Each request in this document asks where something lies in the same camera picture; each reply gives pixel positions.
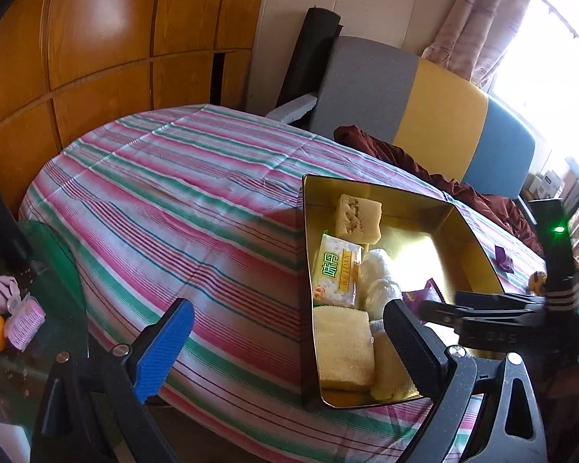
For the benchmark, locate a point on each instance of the green-edged cracker packet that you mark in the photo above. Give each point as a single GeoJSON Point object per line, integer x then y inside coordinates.
{"type": "Point", "coordinates": [337, 275]}

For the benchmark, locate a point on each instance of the green glass side table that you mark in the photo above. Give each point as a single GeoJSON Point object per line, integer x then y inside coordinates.
{"type": "Point", "coordinates": [53, 260]}

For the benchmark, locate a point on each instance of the maroon blanket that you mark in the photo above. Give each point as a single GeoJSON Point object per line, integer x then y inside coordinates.
{"type": "Point", "coordinates": [487, 202]}

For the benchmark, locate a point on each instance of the pale sponge cake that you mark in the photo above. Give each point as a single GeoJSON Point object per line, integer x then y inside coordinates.
{"type": "Point", "coordinates": [342, 352]}

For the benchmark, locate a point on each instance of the yellow sponge cake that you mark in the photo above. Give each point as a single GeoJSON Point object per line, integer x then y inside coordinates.
{"type": "Point", "coordinates": [388, 374]}

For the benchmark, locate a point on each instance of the maroon box with gold lining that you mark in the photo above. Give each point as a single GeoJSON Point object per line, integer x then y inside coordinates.
{"type": "Point", "coordinates": [415, 241]}

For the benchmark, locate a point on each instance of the small purple wrapper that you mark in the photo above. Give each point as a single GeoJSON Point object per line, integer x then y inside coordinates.
{"type": "Point", "coordinates": [504, 258]}

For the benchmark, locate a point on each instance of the pink packet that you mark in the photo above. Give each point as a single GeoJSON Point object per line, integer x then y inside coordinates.
{"type": "Point", "coordinates": [24, 320]}

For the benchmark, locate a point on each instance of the white plastic-wrapped bun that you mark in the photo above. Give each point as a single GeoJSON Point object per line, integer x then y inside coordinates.
{"type": "Point", "coordinates": [381, 295]}
{"type": "Point", "coordinates": [376, 265]}

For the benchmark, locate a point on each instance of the yellow cake with holes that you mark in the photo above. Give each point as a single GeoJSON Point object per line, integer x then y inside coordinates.
{"type": "Point", "coordinates": [359, 219]}

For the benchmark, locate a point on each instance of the grey yellow blue sofa chair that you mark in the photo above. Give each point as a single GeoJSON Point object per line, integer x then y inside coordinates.
{"type": "Point", "coordinates": [444, 106]}

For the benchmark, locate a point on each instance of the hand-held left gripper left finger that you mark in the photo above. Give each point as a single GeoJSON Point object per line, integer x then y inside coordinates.
{"type": "Point", "coordinates": [164, 347]}

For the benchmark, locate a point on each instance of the purple snack packet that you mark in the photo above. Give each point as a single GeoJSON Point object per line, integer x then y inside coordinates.
{"type": "Point", "coordinates": [422, 294]}

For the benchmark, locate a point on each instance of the window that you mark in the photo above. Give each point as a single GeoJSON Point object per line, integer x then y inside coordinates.
{"type": "Point", "coordinates": [559, 82]}

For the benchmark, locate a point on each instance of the white box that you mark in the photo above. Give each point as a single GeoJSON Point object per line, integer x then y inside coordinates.
{"type": "Point", "coordinates": [545, 183]}

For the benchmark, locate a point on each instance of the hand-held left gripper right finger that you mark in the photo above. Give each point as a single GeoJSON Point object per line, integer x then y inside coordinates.
{"type": "Point", "coordinates": [410, 347]}

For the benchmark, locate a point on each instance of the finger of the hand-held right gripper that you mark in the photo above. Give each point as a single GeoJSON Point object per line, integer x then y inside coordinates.
{"type": "Point", "coordinates": [444, 311]}
{"type": "Point", "coordinates": [492, 297]}

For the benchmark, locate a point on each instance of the black rolled mat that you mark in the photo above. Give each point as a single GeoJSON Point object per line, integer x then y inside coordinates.
{"type": "Point", "coordinates": [313, 48]}

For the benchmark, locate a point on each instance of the chocolate swirl bread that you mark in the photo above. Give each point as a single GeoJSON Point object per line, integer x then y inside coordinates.
{"type": "Point", "coordinates": [538, 282]}

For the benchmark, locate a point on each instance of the wooden wardrobe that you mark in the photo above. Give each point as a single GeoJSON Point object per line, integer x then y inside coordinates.
{"type": "Point", "coordinates": [101, 33]}

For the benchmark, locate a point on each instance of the striped bed sheet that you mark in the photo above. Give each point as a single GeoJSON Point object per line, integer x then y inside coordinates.
{"type": "Point", "coordinates": [173, 202]}

